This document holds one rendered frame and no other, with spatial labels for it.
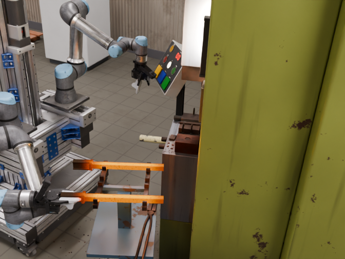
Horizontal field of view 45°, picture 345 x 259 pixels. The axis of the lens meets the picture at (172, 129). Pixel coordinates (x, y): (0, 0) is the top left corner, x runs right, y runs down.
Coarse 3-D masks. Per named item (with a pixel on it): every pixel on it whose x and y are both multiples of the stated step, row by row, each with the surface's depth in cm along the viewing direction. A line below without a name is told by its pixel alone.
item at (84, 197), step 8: (64, 192) 181; (72, 192) 182; (80, 192) 182; (88, 200) 181; (104, 200) 181; (112, 200) 181; (120, 200) 181; (128, 200) 181; (136, 200) 181; (144, 200) 181; (152, 200) 181; (160, 200) 181
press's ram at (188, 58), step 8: (184, 0) 186; (192, 0) 185; (200, 0) 184; (208, 0) 184; (184, 8) 187; (192, 8) 187; (200, 8) 186; (208, 8) 186; (184, 16) 189; (192, 16) 188; (200, 16) 188; (184, 24) 191; (192, 24) 190; (200, 24) 190; (184, 32) 193; (192, 32) 192; (200, 32) 191; (184, 40) 194; (192, 40) 194; (200, 40) 193; (184, 48) 196; (192, 48) 196; (200, 48) 195; (184, 56) 198; (192, 56) 198; (200, 56) 197; (184, 64) 200; (192, 64) 200; (200, 64) 199
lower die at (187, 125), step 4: (184, 116) 236; (188, 116) 236; (192, 116) 236; (196, 116) 236; (180, 124) 227; (184, 124) 227; (188, 124) 228; (196, 124) 227; (200, 124) 227; (180, 128) 224; (184, 128) 224; (188, 128) 224; (192, 128) 224; (196, 128) 224; (180, 132) 225; (184, 132) 225; (188, 132) 224; (192, 132) 224; (196, 132) 224
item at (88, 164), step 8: (80, 160) 201; (88, 160) 201; (80, 168) 202; (88, 168) 202; (96, 168) 201; (112, 168) 202; (120, 168) 202; (128, 168) 202; (136, 168) 202; (144, 168) 202; (152, 168) 202; (160, 168) 202
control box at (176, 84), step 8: (168, 48) 285; (176, 48) 275; (168, 56) 280; (160, 64) 287; (176, 64) 266; (160, 72) 282; (168, 72) 272; (176, 72) 262; (176, 80) 262; (184, 80) 264; (168, 88) 264; (176, 88) 265; (168, 96) 266; (176, 96) 268
